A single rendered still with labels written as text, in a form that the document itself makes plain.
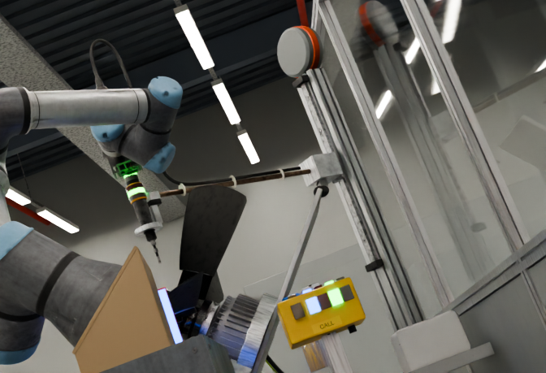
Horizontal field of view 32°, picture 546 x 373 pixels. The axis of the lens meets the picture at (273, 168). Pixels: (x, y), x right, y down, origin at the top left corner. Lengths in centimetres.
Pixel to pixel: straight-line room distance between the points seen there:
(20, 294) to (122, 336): 19
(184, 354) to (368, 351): 638
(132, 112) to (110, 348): 68
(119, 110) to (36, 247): 53
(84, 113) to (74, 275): 52
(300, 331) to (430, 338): 62
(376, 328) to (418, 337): 530
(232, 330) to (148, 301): 86
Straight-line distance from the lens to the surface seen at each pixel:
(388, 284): 279
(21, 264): 159
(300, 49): 294
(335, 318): 196
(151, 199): 244
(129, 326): 152
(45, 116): 197
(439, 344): 250
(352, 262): 785
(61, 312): 157
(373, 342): 778
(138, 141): 215
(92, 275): 156
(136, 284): 152
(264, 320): 234
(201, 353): 142
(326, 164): 278
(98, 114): 202
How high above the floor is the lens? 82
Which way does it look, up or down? 15 degrees up
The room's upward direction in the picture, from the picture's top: 21 degrees counter-clockwise
